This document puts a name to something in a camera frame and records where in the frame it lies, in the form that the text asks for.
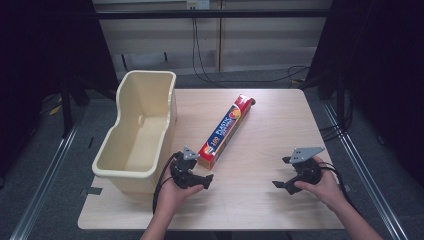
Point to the black horizontal bar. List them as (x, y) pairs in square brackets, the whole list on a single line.
[(213, 13)]

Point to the person's left hand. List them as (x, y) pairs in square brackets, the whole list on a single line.
[(170, 196)]

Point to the black metal stand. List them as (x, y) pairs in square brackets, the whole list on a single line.
[(66, 106)]

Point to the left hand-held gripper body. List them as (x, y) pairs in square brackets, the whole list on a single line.
[(181, 170)]

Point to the red blue plastic wrap box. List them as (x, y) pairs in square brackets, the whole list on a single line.
[(224, 128)]

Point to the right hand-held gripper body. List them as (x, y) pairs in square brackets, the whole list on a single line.
[(308, 170)]

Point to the person's right hand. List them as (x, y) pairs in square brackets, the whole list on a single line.
[(328, 188)]

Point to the dark curtain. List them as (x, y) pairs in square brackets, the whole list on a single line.
[(383, 66), (40, 60)]

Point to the black tape strip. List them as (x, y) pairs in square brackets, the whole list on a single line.
[(93, 191)]

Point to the small black tape mark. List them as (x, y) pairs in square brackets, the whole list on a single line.
[(90, 142)]

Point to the white wall socket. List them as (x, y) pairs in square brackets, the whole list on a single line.
[(198, 4)]

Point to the cream plastic bin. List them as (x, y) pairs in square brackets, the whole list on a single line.
[(146, 140)]

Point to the metal floor rail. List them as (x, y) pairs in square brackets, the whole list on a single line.
[(40, 186), (363, 166)]

